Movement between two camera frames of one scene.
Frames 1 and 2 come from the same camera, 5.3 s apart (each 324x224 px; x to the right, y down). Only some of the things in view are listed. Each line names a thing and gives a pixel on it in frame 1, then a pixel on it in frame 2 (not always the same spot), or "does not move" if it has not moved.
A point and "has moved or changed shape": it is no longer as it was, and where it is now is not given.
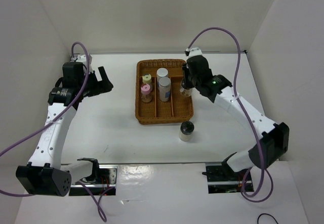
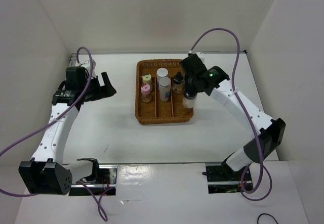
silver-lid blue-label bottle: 161,72 does not move
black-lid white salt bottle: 187,128 to 189,96
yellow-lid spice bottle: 147,78 does not move
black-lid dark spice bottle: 185,89 has moved or changed shape
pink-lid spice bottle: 146,92 does not move
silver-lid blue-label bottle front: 164,87 does not move
